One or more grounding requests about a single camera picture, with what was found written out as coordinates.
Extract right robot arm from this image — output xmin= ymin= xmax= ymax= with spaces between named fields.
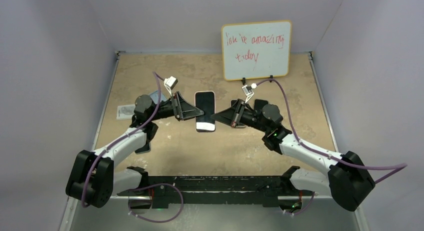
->
xmin=211 ymin=99 xmax=376 ymax=212

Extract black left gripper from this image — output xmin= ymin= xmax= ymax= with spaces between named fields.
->
xmin=149 ymin=92 xmax=204 ymax=122

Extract green-edged phone at left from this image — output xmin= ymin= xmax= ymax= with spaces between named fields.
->
xmin=135 ymin=142 xmax=151 ymax=154

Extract aluminium frame rail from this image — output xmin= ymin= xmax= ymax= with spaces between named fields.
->
xmin=59 ymin=197 xmax=370 ymax=231

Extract black smartphone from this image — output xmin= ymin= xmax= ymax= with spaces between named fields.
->
xmin=253 ymin=99 xmax=269 ymax=113
xmin=230 ymin=99 xmax=239 ymax=109

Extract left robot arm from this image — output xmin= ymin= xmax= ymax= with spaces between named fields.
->
xmin=65 ymin=91 xmax=204 ymax=208

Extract pink phone case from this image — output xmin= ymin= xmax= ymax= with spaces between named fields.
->
xmin=194 ymin=90 xmax=218 ymax=133

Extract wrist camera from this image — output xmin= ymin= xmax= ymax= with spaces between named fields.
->
xmin=163 ymin=76 xmax=178 ymax=92
xmin=241 ymin=83 xmax=257 ymax=104

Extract white printed card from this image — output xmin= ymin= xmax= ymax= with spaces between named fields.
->
xmin=116 ymin=104 xmax=135 ymax=120

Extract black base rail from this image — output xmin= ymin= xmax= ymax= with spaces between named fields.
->
xmin=118 ymin=168 xmax=312 ymax=210

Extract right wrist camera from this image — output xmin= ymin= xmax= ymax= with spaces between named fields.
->
xmin=241 ymin=83 xmax=257 ymax=104

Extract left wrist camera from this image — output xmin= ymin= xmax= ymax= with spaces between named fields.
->
xmin=163 ymin=76 xmax=178 ymax=92

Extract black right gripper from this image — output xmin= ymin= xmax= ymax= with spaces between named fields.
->
xmin=211 ymin=99 xmax=270 ymax=133

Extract whiteboard with red writing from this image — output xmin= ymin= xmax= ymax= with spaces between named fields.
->
xmin=221 ymin=20 xmax=292 ymax=81

